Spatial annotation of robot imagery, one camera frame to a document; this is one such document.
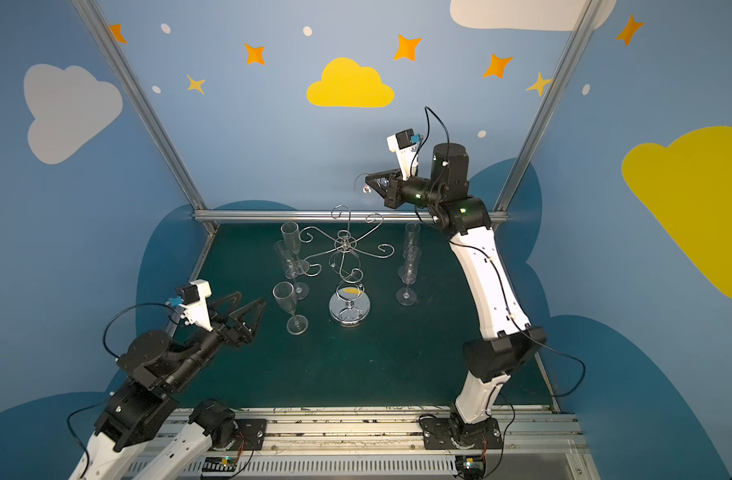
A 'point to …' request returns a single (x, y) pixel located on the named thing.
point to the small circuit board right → (471, 467)
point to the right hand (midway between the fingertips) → (369, 175)
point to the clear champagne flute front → (412, 231)
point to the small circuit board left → (220, 464)
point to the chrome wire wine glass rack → (349, 305)
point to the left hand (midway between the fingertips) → (250, 295)
